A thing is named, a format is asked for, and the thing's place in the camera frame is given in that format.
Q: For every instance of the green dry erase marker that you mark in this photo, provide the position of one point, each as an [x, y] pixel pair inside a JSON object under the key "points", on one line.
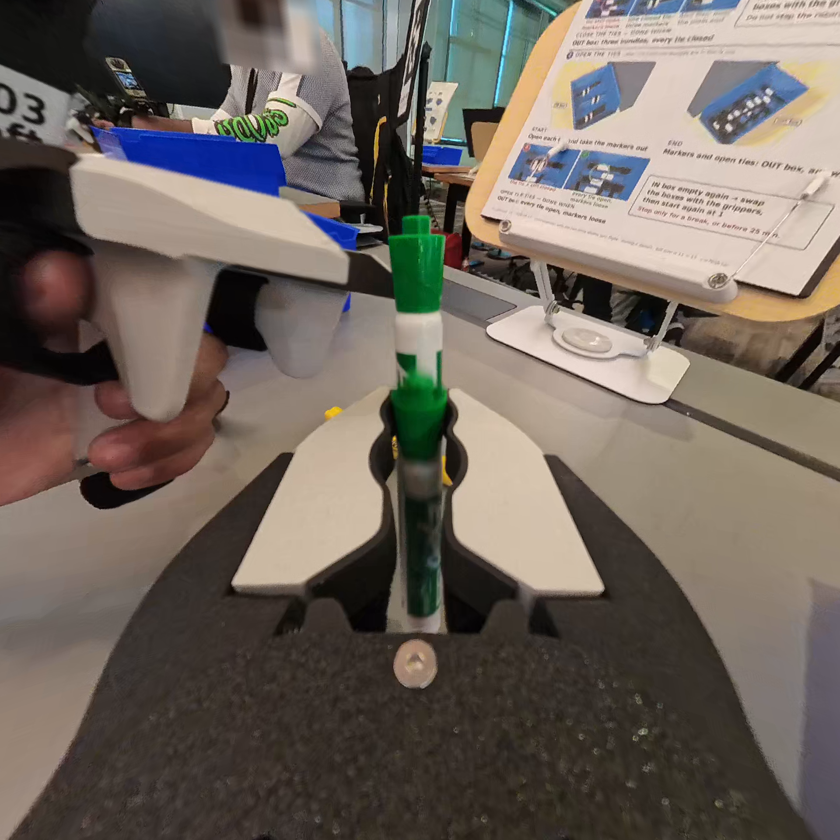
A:
{"points": [[423, 558], [417, 275]]}

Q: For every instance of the person's left hand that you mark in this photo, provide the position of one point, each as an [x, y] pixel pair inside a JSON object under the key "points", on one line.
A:
{"points": [[151, 446]]}

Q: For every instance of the background document stand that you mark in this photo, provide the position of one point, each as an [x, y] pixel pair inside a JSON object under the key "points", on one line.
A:
{"points": [[441, 108]]}

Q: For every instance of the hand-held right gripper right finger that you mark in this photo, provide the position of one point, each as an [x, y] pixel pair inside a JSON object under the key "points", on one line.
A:
{"points": [[525, 512]]}

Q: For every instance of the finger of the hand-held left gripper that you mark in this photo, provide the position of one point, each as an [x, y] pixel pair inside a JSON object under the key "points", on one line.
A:
{"points": [[197, 216]]}

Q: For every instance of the printed instruction sheet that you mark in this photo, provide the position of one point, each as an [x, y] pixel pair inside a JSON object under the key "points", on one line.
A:
{"points": [[689, 164]]}

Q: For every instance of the grey desk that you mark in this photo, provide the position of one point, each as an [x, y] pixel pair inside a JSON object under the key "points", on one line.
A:
{"points": [[656, 492]]}

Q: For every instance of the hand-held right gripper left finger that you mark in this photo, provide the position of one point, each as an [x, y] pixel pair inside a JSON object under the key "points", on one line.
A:
{"points": [[315, 512]]}

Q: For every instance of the black banner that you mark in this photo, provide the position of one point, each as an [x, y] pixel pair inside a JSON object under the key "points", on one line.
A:
{"points": [[415, 52]]}

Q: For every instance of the small background blue bin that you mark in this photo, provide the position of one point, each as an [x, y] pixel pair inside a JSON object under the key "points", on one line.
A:
{"points": [[443, 155]]}

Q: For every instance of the blue plastic bin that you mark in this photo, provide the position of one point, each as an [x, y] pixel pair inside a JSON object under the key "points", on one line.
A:
{"points": [[197, 161]]}

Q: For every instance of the wooden document stand white base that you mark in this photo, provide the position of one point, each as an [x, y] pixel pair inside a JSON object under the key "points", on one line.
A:
{"points": [[623, 367]]}

